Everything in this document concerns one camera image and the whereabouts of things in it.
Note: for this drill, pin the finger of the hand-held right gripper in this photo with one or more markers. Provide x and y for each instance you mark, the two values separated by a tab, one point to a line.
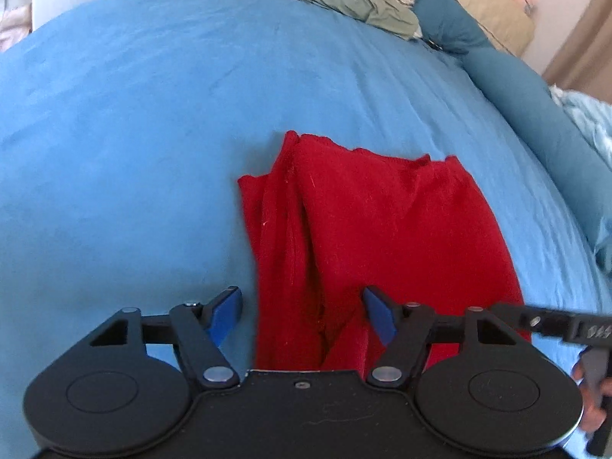
540	320

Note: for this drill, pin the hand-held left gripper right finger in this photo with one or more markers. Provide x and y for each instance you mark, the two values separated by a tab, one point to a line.
380	318

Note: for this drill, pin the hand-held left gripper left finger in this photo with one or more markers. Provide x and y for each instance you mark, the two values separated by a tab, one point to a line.
224	316

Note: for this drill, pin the red knit sweater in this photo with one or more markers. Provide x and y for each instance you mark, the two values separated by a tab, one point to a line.
382	229

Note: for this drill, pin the person's right hand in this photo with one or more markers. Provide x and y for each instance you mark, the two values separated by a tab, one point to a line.
588	411

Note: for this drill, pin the long teal bolster pillow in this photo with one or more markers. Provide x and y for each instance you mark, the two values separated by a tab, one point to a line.
540	129

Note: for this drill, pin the blue bed sheet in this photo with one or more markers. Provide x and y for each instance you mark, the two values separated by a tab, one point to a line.
119	153

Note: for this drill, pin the light blue blanket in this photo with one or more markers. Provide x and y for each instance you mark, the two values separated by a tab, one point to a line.
585	114

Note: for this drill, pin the beige curtain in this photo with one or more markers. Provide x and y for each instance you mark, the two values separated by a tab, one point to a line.
581	33

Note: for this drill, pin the cream patterned pillow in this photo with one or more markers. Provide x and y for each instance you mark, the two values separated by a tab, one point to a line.
468	9

